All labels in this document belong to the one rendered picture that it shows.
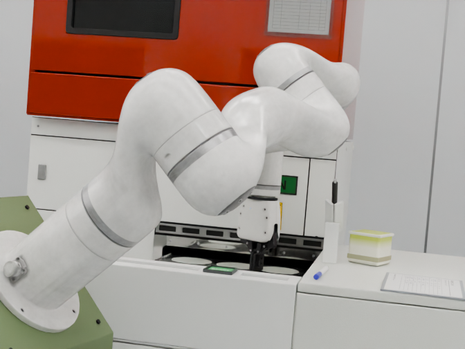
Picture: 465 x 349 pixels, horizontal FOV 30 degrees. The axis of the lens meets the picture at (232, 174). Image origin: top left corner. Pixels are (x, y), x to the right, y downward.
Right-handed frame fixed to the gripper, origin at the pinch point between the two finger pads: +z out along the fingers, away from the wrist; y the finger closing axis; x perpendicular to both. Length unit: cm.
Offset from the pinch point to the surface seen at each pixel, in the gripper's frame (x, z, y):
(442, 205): 164, -7, -45
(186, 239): 0.2, -1.6, -24.7
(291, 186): 14.7, -17.7, -3.3
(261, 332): -35.5, 5.5, 33.7
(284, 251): 13.7, -1.4, -3.2
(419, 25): 156, -79, -59
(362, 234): -1.4, -10.9, 30.3
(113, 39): -15, -51, -42
